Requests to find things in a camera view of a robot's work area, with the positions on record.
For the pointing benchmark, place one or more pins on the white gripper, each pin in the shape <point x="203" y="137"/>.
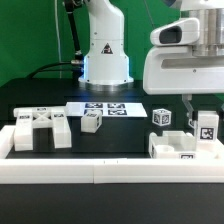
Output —
<point x="173" y="70"/>

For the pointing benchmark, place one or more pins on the white sheet with tags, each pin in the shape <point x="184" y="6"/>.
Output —
<point x="108" y="109"/>

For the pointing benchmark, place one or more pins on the white chair seat part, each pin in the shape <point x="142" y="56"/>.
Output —
<point x="181" y="145"/>

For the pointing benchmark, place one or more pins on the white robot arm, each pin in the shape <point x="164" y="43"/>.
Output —
<point x="200" y="27"/>

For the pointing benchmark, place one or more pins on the white chair backrest part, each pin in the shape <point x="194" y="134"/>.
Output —
<point x="30" y="118"/>

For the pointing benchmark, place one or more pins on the white U-shaped border fence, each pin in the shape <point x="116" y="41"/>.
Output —
<point x="96" y="171"/>

